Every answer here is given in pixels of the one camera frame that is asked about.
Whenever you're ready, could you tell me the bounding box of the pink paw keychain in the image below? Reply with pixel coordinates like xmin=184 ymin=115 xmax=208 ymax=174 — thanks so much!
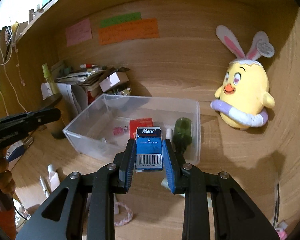
xmin=275 ymin=221 xmax=288 ymax=240

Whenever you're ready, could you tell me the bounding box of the pink sticky note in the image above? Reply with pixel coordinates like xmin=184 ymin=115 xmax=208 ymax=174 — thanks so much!
xmin=65 ymin=18 xmax=93 ymax=47

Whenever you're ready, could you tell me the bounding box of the stack of books and papers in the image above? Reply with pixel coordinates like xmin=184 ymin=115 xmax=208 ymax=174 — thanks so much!
xmin=56 ymin=63 xmax=129 ymax=111

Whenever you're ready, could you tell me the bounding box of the clear plastic storage bin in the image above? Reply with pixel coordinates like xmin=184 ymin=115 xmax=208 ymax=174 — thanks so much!
xmin=63 ymin=94 xmax=200 ymax=164

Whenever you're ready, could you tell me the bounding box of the dark green pump bottle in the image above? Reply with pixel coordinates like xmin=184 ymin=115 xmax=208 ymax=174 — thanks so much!
xmin=172 ymin=118 xmax=192 ymax=155

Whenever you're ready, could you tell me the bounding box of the yellow green spray bottle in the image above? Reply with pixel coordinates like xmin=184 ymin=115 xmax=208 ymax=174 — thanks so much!
xmin=42 ymin=63 xmax=60 ymax=94

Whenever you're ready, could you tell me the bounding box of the pink lip balm tube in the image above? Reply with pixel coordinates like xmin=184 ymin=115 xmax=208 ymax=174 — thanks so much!
xmin=113 ymin=125 xmax=129 ymax=136

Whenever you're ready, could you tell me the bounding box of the orange sticky note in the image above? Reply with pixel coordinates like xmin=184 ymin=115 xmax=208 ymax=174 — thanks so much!
xmin=98 ymin=18 xmax=160 ymax=46

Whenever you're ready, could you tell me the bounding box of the red packet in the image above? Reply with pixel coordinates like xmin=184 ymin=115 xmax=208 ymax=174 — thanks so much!
xmin=129 ymin=118 xmax=153 ymax=139

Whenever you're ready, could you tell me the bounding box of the white tape roll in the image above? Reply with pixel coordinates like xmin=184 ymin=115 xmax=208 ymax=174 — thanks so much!
xmin=166 ymin=128 xmax=173 ymax=142

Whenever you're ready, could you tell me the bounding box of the yellow chick plush toy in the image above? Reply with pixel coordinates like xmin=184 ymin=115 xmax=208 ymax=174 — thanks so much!
xmin=210 ymin=25 xmax=275 ymax=130

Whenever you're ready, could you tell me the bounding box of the clear plastic syringe tube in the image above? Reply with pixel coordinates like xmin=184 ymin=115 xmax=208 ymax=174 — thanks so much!
xmin=39 ymin=177 xmax=50 ymax=198

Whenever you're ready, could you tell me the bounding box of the blue Max staples box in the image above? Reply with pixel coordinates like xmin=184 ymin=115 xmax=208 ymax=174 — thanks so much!
xmin=135 ymin=127 xmax=164 ymax=172

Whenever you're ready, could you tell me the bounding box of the green sticky note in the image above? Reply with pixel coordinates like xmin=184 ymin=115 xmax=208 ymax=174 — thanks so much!
xmin=100 ymin=12 xmax=141 ymax=28

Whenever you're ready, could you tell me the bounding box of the pink white braided bracelet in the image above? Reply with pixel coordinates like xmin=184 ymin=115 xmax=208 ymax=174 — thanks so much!
xmin=113 ymin=201 xmax=134 ymax=227

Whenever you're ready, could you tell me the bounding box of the person's hand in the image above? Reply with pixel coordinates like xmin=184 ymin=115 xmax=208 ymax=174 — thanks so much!
xmin=0 ymin=148 xmax=15 ymax=197

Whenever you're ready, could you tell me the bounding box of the black pen in sleeve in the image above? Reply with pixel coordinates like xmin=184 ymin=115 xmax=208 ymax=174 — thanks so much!
xmin=273 ymin=180 xmax=280 ymax=228

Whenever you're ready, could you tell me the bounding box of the small white cardboard box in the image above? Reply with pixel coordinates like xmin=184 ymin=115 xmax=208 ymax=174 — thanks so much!
xmin=100 ymin=72 xmax=129 ymax=93

